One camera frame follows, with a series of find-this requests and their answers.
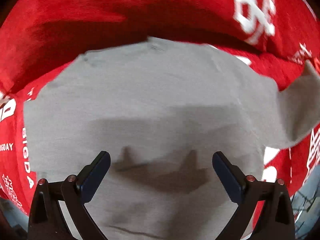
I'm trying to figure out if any grey knit garment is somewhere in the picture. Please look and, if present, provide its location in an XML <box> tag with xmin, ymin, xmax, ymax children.
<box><xmin>24</xmin><ymin>38</ymin><xmax>319</xmax><ymax>239</ymax></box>

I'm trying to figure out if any red blanket with white print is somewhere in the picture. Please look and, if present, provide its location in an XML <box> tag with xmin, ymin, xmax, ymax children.
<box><xmin>1</xmin><ymin>0</ymin><xmax>319</xmax><ymax>214</ymax></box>

